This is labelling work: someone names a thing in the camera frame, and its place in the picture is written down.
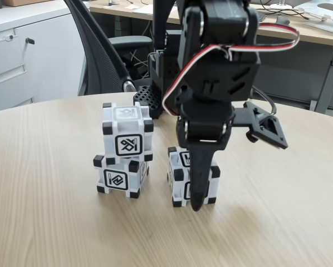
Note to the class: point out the black computer keyboard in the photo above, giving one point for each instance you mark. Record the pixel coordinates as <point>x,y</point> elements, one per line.
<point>261,17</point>

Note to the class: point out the wooden office desk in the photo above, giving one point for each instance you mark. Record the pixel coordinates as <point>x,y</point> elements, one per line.
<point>99,9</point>

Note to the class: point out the black gripper-mounted camera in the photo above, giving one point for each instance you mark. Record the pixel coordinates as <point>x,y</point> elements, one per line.
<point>266,130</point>

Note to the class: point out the black mesh office chair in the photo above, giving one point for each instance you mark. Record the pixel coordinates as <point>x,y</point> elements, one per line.
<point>99,55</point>

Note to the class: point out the white cube, zigzag symbol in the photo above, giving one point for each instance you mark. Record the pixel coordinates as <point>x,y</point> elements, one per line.
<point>116,179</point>

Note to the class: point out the white cube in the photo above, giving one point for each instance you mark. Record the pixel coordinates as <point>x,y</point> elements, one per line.
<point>179,189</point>
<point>127,146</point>
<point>116,179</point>

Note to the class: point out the black cabinet key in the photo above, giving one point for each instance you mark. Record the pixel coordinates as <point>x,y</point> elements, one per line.
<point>30,40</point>

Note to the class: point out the small white bottle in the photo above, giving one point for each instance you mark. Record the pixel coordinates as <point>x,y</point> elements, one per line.
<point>112,2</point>

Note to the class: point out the brown cardboard box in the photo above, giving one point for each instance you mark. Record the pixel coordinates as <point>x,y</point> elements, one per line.
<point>30,2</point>

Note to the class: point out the black computer mouse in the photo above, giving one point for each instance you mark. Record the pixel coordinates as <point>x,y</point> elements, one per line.
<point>283,19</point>

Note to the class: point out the silver round cabinet lock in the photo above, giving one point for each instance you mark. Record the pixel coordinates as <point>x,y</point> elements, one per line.
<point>11,37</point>

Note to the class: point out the white drawer cabinet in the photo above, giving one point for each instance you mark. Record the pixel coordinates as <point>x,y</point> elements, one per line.
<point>44,69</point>

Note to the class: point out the grey laptop stand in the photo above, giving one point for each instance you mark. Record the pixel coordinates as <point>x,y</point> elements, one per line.
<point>330,8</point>

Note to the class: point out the white paper sheets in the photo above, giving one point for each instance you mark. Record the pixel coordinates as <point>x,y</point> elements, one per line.
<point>144,9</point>

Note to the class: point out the white round stand base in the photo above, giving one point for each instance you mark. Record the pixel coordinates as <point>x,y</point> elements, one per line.
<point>280,5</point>

